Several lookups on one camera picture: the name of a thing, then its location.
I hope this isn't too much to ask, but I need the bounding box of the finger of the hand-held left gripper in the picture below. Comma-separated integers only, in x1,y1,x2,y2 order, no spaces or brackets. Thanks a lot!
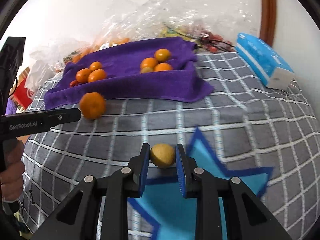
47,108,82,128

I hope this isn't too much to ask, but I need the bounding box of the cluster of red cherry tomatoes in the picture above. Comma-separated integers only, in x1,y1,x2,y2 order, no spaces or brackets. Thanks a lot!
197,30,235,53

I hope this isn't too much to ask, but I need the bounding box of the white plastic bag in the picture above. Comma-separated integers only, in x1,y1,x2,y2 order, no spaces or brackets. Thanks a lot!
24,44,68,90

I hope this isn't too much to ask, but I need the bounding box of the red paper shopping bag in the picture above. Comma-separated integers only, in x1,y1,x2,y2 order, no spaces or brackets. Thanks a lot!
12,79,37,109

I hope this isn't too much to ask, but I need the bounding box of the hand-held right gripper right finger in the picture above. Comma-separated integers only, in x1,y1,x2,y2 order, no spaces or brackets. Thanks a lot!
175,144,293,240

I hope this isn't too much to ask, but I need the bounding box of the grey checked star blanket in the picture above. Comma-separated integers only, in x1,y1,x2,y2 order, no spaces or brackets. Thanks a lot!
21,51,317,240

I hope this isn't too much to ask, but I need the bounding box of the thin black cord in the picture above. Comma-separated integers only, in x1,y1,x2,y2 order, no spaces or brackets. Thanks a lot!
195,39,235,50

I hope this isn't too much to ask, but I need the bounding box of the crumpled clear plastic bag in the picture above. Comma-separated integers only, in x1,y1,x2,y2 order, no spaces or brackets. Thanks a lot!
95,0,253,43

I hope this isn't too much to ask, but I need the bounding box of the yellow plastic package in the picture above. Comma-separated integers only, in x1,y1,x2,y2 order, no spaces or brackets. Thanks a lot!
160,24,190,39

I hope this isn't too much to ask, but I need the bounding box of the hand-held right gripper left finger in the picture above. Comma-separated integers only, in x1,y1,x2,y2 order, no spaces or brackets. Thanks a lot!
34,143,150,240

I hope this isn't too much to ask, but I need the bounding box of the purple towel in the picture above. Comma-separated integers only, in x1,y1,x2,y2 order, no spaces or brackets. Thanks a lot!
44,36,215,110

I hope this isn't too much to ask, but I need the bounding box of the brown wooden door frame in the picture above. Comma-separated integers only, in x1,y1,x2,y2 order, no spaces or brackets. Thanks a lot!
259,0,277,47

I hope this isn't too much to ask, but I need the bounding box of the clear bag of mandarins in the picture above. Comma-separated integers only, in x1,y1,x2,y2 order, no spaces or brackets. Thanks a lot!
62,37,130,64

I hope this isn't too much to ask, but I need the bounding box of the blue tissue pack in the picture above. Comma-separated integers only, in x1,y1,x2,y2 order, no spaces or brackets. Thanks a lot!
236,32,295,89

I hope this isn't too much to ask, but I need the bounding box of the person's left hand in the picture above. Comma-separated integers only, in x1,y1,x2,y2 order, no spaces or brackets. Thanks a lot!
0,142,25,202

